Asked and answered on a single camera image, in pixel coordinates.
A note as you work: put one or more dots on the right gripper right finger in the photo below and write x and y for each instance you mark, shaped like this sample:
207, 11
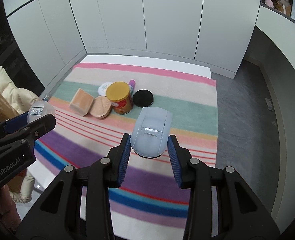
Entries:
191, 173

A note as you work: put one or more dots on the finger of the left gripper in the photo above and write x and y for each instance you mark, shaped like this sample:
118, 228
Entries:
17, 128

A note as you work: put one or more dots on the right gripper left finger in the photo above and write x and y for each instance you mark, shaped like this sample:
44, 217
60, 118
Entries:
108, 172

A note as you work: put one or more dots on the small clear plastic box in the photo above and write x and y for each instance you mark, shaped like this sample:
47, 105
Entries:
38, 110

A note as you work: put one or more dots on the grey computer mouse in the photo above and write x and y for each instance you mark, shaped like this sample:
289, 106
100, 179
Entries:
151, 131

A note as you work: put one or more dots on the white round compact case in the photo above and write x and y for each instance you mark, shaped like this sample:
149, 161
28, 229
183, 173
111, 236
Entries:
102, 89

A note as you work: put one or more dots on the purple cap tube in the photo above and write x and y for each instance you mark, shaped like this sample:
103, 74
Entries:
131, 85

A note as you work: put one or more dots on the cream padded chair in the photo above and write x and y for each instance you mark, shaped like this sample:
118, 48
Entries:
21, 99

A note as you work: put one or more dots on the striped colourful blanket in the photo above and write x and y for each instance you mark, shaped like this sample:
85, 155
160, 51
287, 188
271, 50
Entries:
183, 104

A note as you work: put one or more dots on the beige square sponge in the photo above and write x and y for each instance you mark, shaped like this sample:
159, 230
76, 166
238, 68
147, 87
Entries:
81, 102

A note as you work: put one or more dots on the yellow lid red can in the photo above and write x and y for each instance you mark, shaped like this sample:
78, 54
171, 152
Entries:
119, 94

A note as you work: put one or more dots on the black round compact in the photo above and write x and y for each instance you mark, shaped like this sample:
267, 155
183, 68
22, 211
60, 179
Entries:
143, 98

